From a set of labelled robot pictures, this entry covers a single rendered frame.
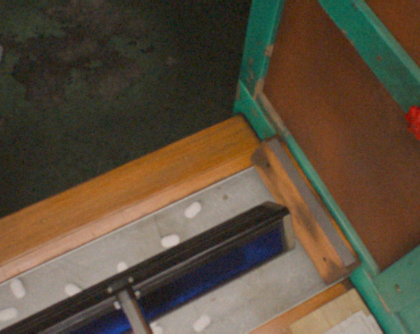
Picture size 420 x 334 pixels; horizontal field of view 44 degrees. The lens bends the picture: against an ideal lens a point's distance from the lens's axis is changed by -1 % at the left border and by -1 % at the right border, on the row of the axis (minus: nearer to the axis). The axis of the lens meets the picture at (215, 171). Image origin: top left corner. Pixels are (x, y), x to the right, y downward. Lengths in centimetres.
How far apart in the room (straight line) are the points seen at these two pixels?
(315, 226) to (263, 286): 17
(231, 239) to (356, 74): 29
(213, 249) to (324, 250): 36
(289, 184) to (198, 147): 23
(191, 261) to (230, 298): 38
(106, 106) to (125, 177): 102
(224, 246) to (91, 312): 18
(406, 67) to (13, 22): 197
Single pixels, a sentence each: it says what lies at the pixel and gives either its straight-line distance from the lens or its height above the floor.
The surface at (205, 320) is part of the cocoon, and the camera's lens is 101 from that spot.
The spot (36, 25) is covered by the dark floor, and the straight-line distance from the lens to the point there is 239.
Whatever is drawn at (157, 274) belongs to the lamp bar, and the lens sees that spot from 66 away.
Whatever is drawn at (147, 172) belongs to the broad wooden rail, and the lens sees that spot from 109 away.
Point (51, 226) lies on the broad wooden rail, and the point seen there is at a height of 76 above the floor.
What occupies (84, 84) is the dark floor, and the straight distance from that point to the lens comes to 216.
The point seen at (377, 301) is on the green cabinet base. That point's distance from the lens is 102.
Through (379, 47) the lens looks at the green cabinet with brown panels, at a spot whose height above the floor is 125.
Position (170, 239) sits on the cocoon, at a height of 76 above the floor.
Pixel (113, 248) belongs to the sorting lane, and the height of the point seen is 74.
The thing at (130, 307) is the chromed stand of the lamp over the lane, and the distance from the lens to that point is 65.
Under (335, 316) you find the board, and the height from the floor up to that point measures 78.
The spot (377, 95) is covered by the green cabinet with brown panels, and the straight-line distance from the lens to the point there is 75.
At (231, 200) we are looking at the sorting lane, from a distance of 110.
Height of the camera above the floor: 175
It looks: 64 degrees down
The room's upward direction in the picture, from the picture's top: 8 degrees clockwise
